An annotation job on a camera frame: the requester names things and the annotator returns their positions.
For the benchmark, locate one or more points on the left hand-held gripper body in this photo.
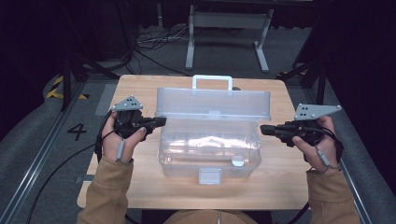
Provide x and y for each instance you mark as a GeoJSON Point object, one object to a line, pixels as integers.
{"type": "Point", "coordinates": [129, 123]}

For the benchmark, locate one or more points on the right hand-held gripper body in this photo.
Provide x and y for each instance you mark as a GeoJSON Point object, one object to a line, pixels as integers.
{"type": "Point", "coordinates": [308, 130]}

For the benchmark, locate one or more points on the small white bottle green label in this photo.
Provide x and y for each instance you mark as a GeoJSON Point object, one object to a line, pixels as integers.
{"type": "Point", "coordinates": [238, 161]}

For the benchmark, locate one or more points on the clear plastic storage box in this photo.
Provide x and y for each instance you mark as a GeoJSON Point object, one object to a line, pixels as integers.
{"type": "Point", "coordinates": [211, 137]}

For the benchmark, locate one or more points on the person's left hand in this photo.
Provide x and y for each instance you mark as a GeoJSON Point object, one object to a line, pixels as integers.
{"type": "Point", "coordinates": [115, 146]}

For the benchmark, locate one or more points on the person's right hand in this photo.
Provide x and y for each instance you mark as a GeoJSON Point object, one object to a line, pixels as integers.
{"type": "Point", "coordinates": [320, 155]}

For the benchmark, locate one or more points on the black metal stand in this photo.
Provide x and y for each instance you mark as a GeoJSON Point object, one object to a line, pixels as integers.
{"type": "Point", "coordinates": [67, 77]}
{"type": "Point", "coordinates": [314, 73]}

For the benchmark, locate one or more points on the person's tan clothing torso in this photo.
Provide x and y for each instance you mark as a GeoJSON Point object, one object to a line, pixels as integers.
{"type": "Point", "coordinates": [211, 217]}

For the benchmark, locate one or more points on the metal floor rail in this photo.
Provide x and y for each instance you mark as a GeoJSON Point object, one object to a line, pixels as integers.
{"type": "Point", "coordinates": [37, 158]}

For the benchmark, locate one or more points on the grey metal desk frame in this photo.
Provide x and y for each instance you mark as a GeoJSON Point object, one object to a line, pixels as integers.
{"type": "Point", "coordinates": [229, 20]}

